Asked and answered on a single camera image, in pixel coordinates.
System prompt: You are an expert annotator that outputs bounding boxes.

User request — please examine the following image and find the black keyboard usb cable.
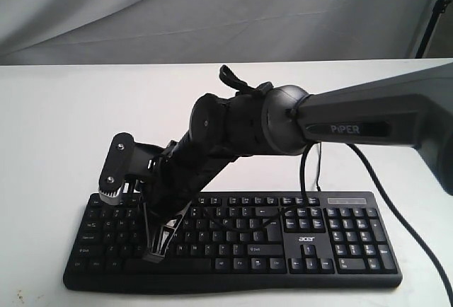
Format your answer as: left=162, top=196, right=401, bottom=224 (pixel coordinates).
left=314, top=142, right=323, bottom=192

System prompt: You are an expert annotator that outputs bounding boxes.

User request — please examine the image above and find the black acer keyboard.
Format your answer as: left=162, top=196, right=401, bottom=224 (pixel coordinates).
left=63, top=192, right=403, bottom=294

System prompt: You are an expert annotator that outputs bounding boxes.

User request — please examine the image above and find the grey backdrop cloth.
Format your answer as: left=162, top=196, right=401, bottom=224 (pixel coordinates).
left=1, top=0, right=436, bottom=65

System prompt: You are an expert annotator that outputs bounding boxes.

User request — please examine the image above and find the black light stand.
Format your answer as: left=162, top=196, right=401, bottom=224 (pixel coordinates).
left=415, top=0, right=452, bottom=59

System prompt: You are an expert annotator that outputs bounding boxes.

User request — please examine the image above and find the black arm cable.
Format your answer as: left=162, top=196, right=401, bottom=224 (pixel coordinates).
left=197, top=142, right=453, bottom=307

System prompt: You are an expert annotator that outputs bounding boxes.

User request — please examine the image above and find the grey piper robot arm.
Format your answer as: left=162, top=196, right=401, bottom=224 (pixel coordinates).
left=142, top=64, right=452, bottom=262

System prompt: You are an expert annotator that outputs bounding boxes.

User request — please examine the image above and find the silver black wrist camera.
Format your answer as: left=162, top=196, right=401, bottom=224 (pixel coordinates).
left=98, top=132, right=135, bottom=206

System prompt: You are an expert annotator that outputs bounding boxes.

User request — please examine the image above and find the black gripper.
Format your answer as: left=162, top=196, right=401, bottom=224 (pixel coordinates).
left=141, top=139, right=238, bottom=263

